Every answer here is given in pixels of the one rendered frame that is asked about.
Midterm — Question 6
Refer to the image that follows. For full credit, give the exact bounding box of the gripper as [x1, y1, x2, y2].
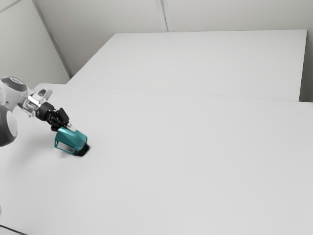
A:
[36, 102, 76, 132]

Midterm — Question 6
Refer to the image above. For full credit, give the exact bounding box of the teal faceted mug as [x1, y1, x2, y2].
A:
[53, 126, 88, 155]

